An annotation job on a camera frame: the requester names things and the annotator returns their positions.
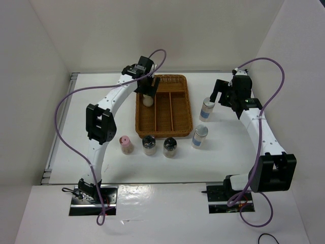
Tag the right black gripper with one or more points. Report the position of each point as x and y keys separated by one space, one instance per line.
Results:
x=220 y=85

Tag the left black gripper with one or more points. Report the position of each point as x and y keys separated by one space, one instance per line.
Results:
x=150 y=90

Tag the yellow cap spice bottle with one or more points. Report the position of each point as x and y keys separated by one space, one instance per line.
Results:
x=148 y=101

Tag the silver cap jar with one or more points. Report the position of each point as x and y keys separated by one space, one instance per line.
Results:
x=206 y=109
x=200 y=134

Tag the pink cap spice bottle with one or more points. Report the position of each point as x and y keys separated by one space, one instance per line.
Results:
x=126 y=145

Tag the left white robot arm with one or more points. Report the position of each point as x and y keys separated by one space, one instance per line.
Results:
x=100 y=121

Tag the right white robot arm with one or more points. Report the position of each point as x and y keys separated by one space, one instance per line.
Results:
x=274 y=169

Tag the brown wicker divided basket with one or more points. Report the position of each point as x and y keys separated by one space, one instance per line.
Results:
x=170 y=115

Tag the black cap bottle left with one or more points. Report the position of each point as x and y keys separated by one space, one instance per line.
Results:
x=149 y=145

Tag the black cap bottle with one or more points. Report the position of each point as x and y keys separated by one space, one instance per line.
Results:
x=170 y=147
x=149 y=145

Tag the black cap bottle right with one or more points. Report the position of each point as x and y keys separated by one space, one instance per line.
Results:
x=170 y=147

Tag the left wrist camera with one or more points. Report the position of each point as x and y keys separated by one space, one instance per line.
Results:
x=146 y=63

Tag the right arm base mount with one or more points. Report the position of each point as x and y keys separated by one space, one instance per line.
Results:
x=218 y=195

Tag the aluminium table rail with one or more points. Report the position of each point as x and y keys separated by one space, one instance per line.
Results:
x=61 y=120

